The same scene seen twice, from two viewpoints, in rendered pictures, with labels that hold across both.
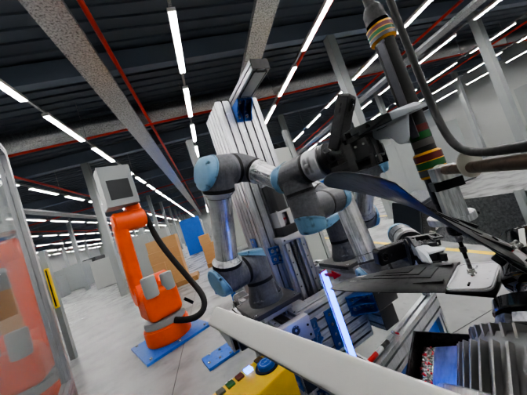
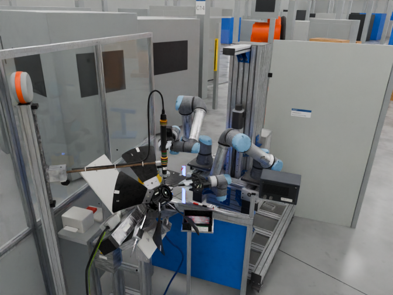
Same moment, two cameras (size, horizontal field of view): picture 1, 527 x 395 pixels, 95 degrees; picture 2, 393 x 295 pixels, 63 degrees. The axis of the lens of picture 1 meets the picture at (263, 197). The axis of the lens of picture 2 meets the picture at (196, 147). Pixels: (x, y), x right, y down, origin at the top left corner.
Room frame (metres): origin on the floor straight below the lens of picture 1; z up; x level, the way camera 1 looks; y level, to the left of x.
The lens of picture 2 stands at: (-0.46, -1.87, 2.26)
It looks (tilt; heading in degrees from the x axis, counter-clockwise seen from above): 23 degrees down; 54
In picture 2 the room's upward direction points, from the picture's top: 1 degrees clockwise
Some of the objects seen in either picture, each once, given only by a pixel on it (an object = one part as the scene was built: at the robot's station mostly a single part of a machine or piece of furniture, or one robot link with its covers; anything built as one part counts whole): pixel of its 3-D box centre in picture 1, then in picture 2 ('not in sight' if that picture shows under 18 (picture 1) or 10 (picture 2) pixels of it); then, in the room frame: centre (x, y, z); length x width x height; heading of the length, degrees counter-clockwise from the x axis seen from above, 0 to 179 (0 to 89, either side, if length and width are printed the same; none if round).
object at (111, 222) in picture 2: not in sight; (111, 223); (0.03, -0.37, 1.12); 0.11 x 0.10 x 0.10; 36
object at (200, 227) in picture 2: (447, 369); (197, 220); (0.68, -0.32, 0.85); 0.22 x 0.17 x 0.07; 142
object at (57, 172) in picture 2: not in sight; (57, 172); (-0.17, -0.09, 1.38); 0.10 x 0.07 x 0.08; 161
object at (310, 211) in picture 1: (310, 209); (176, 146); (0.63, -0.11, 1.37); 0.11 x 0.08 x 0.11; 132
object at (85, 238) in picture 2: not in sight; (88, 223); (0.01, 0.08, 0.85); 0.36 x 0.24 x 0.03; 36
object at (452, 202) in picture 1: (444, 194); (162, 168); (0.41, -0.29, 1.34); 0.09 x 0.07 x 0.10; 161
